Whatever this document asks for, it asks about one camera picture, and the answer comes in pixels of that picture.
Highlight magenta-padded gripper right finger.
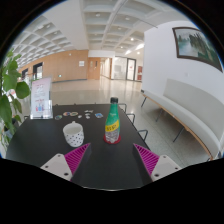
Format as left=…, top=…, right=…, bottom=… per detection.
left=131, top=143, right=183, bottom=186

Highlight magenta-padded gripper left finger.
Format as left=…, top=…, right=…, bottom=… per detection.
left=39, top=142, right=93, bottom=185

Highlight green-labelled clear drink bottle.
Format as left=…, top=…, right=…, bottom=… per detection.
left=104, top=96, right=122, bottom=144

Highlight white dotted cup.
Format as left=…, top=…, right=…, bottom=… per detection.
left=62, top=120, right=85, bottom=148

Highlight long white bench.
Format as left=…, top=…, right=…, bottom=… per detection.
left=140, top=78, right=224, bottom=161

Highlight black metal chairs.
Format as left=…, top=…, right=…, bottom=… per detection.
left=118, top=102, right=149, bottom=143

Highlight white acrylic sign stand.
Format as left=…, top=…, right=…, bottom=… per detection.
left=29, top=77, right=54, bottom=120

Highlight green leafy potted plant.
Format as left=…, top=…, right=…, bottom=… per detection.
left=0, top=49, right=32, bottom=151

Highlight glass double door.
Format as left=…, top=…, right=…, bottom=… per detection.
left=125, top=58, right=137, bottom=82

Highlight dark-framed landscape picture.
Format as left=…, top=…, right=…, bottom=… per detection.
left=172, top=26, right=224, bottom=73

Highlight recessed ceiling lights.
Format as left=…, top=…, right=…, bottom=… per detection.
left=33, top=11, right=148, bottom=56

